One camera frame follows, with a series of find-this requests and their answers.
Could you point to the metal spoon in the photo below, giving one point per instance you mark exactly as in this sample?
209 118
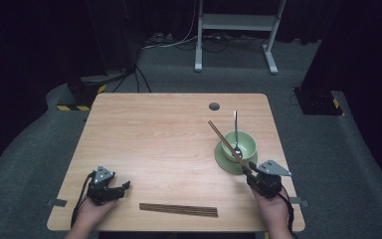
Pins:
235 132

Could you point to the green ceramic saucer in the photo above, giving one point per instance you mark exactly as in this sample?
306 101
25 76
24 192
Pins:
224 162

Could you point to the green ceramic bowl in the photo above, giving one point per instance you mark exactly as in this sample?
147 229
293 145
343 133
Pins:
245 142

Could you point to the grey tape strip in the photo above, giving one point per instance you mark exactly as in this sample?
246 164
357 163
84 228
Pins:
57 202
300 201

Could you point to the person's left hand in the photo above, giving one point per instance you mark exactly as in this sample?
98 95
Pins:
94 212

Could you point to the person's right hand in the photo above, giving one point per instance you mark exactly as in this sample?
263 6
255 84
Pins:
273 210

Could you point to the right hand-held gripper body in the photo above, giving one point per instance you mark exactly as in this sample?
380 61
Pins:
268 181

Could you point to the row of brown chopsticks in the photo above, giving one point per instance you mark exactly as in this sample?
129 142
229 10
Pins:
179 210

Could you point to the dark curtain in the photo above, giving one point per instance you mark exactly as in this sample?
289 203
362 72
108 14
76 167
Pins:
30 49
361 49

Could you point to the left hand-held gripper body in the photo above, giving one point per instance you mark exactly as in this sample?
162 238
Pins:
101 186

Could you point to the brown wooden chopstick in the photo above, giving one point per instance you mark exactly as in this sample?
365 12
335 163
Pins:
227 144

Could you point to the black base with striped tape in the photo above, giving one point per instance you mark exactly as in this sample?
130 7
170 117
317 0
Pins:
84 91
318 101

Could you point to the white metal stand frame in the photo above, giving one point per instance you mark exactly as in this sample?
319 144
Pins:
235 21

